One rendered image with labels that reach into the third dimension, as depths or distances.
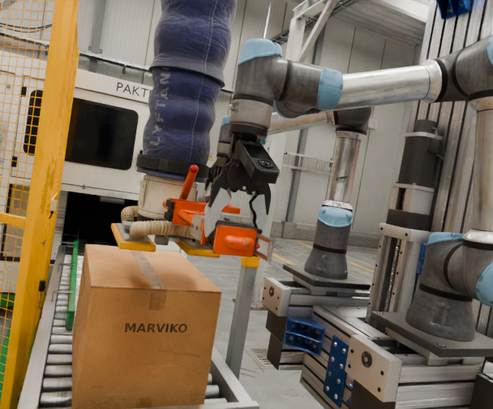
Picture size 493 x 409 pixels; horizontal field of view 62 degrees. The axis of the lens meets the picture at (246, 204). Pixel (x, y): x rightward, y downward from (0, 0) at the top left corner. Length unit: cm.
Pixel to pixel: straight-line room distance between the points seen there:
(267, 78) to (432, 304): 63
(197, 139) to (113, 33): 923
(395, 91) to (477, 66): 16
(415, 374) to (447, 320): 14
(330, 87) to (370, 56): 1226
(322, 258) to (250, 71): 82
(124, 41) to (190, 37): 914
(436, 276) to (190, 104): 79
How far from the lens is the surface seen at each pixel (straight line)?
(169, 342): 135
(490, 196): 92
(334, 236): 140
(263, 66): 75
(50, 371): 170
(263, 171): 65
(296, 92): 76
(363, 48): 1291
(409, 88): 98
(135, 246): 115
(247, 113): 73
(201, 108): 125
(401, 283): 127
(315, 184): 1173
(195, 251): 119
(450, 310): 104
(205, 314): 135
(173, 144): 121
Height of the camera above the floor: 130
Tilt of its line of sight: 3 degrees down
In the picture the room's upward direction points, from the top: 9 degrees clockwise
